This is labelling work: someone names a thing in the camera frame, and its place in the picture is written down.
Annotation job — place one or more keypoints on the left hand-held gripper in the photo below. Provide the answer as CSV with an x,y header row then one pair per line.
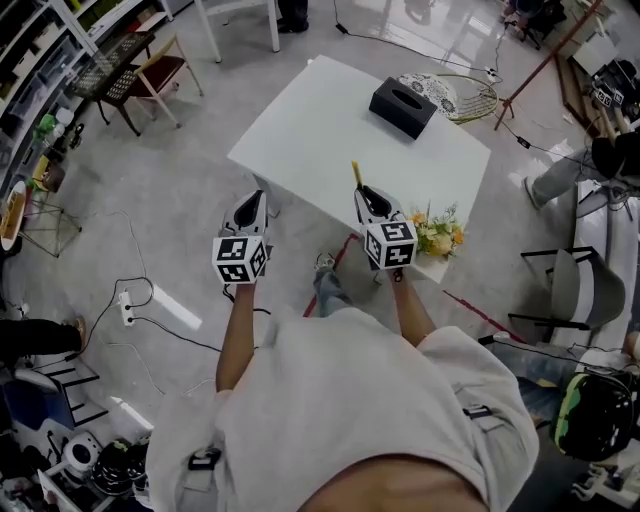
x,y
239,260

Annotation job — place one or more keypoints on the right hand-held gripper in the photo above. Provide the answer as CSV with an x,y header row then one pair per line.
x,y
390,245

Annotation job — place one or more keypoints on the yellow utility knife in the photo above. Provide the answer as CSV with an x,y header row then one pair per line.
x,y
356,174

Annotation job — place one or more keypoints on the person's left forearm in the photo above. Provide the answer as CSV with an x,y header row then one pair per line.
x,y
237,340

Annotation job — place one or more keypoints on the person's right forearm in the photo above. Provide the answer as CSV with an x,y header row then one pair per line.
x,y
412,310

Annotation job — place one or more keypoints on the white table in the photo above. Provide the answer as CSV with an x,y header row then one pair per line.
x,y
325,130

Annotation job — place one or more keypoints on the person's shoe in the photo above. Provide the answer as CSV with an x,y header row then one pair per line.
x,y
325,261

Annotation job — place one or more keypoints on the yellow and white flower bouquet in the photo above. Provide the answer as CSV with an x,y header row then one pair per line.
x,y
440,235

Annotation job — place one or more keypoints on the black tissue box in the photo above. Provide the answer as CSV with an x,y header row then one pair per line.
x,y
400,107

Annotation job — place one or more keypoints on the person's jeans leg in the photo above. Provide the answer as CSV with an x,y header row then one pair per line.
x,y
330,295

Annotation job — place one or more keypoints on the wooden chair with dark seat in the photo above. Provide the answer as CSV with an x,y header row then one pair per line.
x,y
160,80

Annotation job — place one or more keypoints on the black power adapter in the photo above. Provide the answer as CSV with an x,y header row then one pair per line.
x,y
524,142

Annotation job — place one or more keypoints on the white power strip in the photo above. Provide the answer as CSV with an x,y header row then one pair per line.
x,y
127,307

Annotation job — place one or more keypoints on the patterned dark side table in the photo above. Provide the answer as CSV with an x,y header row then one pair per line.
x,y
107,65

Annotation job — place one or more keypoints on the person's light grey shirt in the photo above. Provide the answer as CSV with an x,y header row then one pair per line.
x,y
340,400

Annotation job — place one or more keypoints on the brown wooden stand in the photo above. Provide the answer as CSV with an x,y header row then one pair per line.
x,y
540,65

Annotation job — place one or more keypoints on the white storage shelf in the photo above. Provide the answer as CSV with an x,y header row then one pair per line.
x,y
35,70

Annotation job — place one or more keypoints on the white round appliance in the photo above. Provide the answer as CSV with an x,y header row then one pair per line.
x,y
82,452

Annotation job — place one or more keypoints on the black and green helmet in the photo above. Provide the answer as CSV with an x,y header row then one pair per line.
x,y
595,415

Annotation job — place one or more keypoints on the white frame furniture legs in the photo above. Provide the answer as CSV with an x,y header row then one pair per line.
x,y
240,25

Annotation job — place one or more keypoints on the grey chair with black frame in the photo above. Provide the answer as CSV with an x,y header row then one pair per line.
x,y
585,290

